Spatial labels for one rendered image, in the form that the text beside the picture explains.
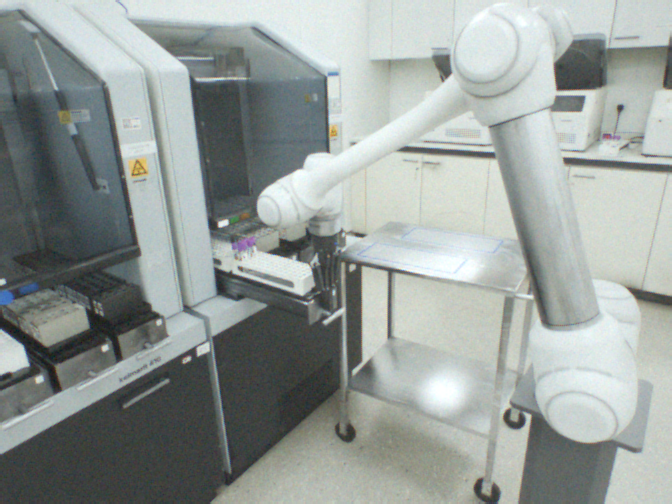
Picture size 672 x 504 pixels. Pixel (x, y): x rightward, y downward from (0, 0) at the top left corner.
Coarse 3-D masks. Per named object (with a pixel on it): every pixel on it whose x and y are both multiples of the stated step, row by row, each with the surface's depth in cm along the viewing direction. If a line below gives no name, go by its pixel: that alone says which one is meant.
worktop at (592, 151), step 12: (408, 144) 354; (420, 144) 348; (432, 144) 343; (444, 144) 338; (456, 144) 337; (468, 144) 335; (564, 156) 292; (576, 156) 288; (588, 156) 284; (600, 156) 280; (612, 156) 277; (624, 156) 274; (636, 156) 272; (648, 156) 270; (660, 156) 270
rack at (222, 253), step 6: (210, 240) 168; (216, 240) 166; (216, 246) 160; (222, 246) 160; (228, 246) 160; (216, 252) 155; (222, 252) 156; (228, 252) 155; (216, 258) 165; (222, 258) 151; (228, 258) 150; (216, 264) 154; (222, 264) 152; (228, 264) 151; (228, 270) 152
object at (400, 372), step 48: (384, 240) 174; (432, 240) 172; (480, 240) 171; (480, 288) 136; (528, 288) 172; (528, 336) 177; (384, 384) 180; (432, 384) 179; (480, 384) 178; (336, 432) 191; (480, 432) 155; (480, 480) 160
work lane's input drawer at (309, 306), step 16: (224, 272) 152; (224, 288) 152; (240, 288) 147; (256, 288) 142; (272, 288) 139; (336, 288) 141; (272, 304) 140; (288, 304) 136; (304, 304) 132; (320, 304) 135; (336, 304) 142
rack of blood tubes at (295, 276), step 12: (240, 264) 146; (252, 264) 145; (264, 264) 144; (276, 264) 143; (288, 264) 144; (300, 264) 143; (252, 276) 145; (264, 276) 146; (276, 276) 149; (288, 276) 135; (300, 276) 135; (312, 276) 136; (288, 288) 136; (300, 288) 133
